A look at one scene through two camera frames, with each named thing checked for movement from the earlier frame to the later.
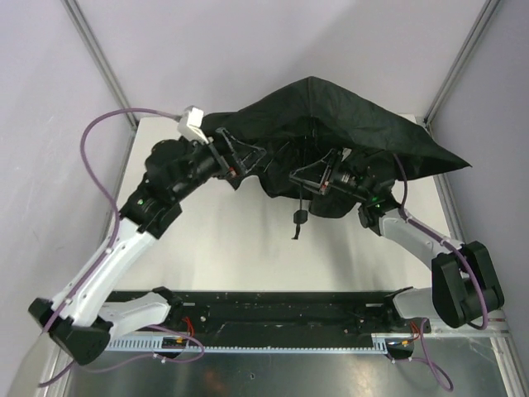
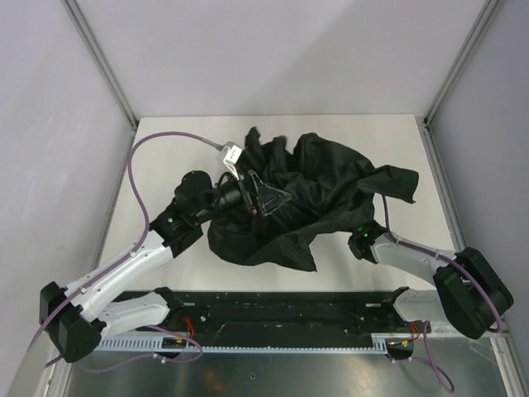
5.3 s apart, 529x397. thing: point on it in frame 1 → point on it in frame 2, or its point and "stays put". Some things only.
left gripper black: [223, 155] → [250, 194]
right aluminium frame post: [476, 31] stays put
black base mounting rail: [278, 313] stays put
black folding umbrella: [330, 151] → [332, 190]
